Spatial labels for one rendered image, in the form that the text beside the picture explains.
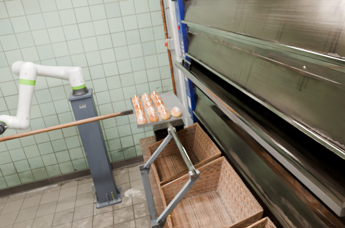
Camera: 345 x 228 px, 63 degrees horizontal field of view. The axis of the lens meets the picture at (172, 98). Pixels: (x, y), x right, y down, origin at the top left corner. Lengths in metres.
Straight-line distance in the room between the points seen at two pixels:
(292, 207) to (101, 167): 2.01
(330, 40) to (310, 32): 0.09
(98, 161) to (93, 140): 0.23
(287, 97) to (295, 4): 0.33
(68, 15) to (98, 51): 0.46
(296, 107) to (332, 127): 0.17
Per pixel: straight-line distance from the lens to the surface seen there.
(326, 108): 1.01
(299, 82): 1.11
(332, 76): 0.95
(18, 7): 3.26
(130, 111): 2.05
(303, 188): 1.26
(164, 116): 1.84
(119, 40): 3.18
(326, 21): 0.95
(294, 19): 1.06
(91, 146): 2.85
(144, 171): 1.84
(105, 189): 3.11
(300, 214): 1.37
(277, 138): 1.11
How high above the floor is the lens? 1.95
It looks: 20 degrees down
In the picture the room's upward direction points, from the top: 9 degrees counter-clockwise
